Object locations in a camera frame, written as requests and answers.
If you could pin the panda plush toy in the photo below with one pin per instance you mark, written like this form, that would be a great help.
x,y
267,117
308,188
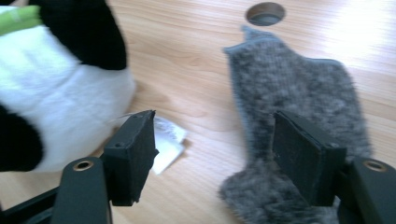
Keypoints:
x,y
62,93

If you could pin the grey fluffy doll garment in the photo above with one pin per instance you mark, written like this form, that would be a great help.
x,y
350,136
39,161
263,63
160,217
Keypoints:
x,y
295,84

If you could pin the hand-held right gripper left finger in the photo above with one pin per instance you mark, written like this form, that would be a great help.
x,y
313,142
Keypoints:
x,y
132,161

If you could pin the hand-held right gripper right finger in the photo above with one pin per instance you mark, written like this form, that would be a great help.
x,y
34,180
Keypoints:
x,y
302,155

